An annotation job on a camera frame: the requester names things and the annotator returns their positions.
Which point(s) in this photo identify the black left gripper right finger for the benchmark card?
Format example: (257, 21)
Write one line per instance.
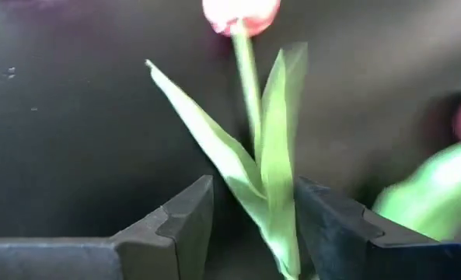
(354, 249)

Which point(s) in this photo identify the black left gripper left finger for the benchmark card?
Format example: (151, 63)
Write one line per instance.
(144, 253)

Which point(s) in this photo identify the dark magenta artificial tulip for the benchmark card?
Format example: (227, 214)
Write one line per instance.
(436, 194)

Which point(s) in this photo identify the light pink artificial tulip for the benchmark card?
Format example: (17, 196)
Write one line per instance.
(276, 163)

